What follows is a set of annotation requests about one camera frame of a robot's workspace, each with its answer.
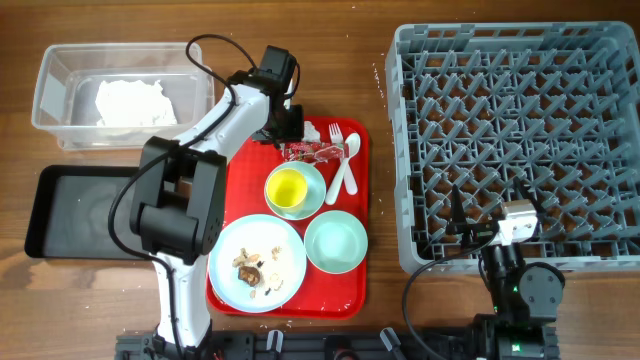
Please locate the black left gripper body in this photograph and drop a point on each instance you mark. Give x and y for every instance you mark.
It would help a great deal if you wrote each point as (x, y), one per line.
(288, 125)

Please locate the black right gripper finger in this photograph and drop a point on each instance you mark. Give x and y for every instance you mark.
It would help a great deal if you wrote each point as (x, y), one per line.
(458, 217)
(525, 194)

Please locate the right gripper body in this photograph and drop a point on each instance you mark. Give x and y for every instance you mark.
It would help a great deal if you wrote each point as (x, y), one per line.
(480, 230)

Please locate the white napkin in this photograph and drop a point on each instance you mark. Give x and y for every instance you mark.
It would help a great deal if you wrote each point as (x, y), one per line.
(310, 133)

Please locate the red snack wrapper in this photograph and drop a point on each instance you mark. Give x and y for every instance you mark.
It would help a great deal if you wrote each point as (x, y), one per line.
(312, 152)

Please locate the yellow plastic cup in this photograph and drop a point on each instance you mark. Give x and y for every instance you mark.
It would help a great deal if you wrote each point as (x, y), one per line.
(287, 190)

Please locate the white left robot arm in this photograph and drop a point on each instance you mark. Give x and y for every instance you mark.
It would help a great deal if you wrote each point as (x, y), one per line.
(179, 199)

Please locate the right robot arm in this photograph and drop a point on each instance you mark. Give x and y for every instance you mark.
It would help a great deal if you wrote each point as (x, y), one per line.
(525, 296)

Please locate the grey dishwasher rack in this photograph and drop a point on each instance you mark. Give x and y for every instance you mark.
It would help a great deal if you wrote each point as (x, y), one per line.
(555, 105)

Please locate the clear plastic waste bin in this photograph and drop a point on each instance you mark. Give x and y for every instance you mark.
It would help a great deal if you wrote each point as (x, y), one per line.
(70, 75)

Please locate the black waste tray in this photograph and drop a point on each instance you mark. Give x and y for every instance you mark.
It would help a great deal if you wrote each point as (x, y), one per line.
(69, 217)

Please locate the white plastic spoon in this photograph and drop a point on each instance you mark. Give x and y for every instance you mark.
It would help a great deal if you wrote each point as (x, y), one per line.
(353, 144)

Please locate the red plastic tray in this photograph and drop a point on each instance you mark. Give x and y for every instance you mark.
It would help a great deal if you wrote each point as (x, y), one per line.
(322, 296)

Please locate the light green bowl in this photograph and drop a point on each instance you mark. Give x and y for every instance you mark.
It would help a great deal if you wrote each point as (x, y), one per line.
(336, 242)

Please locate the light blue dinner plate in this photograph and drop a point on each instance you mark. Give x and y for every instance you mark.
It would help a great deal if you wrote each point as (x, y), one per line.
(256, 233)

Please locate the food scraps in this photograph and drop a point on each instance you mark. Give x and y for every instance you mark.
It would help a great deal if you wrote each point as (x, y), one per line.
(262, 272)

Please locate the white tissue in bin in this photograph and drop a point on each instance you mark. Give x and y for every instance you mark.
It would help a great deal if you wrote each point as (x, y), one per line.
(133, 104)

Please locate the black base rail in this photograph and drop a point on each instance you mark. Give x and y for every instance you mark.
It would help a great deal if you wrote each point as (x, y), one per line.
(387, 344)

